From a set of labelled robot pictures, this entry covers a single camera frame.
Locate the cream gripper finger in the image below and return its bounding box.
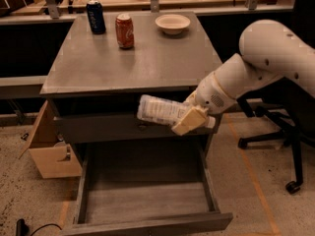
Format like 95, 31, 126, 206
184, 91, 197, 105
171, 106, 208, 136

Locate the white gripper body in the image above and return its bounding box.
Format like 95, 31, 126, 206
195, 72, 235, 114

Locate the clear blue-label plastic bottle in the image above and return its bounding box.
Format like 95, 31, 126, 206
136, 93, 217, 130

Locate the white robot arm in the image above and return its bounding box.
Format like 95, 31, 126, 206
172, 20, 315, 136

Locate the grey wooden drawer cabinet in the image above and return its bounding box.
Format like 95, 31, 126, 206
40, 12, 221, 159

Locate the grey open bottom drawer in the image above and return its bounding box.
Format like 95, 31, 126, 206
62, 139, 233, 236

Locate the grey middle drawer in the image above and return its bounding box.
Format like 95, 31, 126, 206
54, 105, 224, 145

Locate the white paper bowl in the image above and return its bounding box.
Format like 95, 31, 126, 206
156, 14, 190, 35

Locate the black office chair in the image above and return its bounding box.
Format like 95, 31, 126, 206
238, 0, 315, 194

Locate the orange soda can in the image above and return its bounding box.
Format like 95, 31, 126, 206
115, 13, 134, 49

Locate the blue soda can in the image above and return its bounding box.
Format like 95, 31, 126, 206
86, 0, 106, 34

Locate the cardboard box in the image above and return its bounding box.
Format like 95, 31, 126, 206
20, 101, 82, 179

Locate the black cable with plug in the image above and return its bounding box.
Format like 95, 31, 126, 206
15, 217, 63, 236

